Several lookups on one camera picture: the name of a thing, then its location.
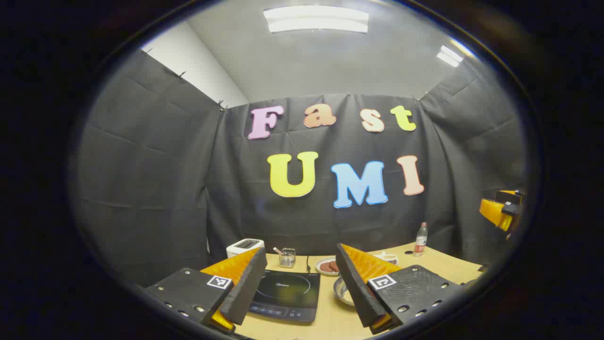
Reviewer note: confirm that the white round plate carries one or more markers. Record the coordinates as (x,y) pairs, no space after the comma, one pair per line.
(321,270)

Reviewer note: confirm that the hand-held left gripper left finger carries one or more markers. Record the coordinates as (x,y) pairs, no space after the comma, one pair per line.
(247,288)

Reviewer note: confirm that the black induction cooktop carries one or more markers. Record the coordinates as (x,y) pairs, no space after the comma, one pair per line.
(288,293)

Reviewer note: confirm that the ceiling light panel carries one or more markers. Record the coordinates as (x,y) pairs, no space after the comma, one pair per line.
(316,19)
(449,55)

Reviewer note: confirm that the black backdrop cloth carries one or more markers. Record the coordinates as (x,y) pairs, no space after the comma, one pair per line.
(155,179)

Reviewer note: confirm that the large pile of soybeans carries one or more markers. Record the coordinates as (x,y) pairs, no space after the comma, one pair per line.
(348,296)

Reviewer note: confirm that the red raw meat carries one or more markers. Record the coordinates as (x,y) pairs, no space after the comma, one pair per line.
(329,267)

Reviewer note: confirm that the white divided dish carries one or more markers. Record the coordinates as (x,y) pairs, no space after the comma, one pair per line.
(388,258)

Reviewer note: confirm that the clear water bottle red label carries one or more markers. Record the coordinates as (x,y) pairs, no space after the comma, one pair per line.
(420,243)

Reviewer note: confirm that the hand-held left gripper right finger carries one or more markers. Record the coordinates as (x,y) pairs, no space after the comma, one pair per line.
(354,293)

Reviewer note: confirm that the white toaster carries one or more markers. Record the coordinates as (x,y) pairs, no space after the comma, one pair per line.
(243,245)

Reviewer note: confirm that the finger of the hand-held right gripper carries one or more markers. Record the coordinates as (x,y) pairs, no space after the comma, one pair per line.
(509,197)
(493,212)

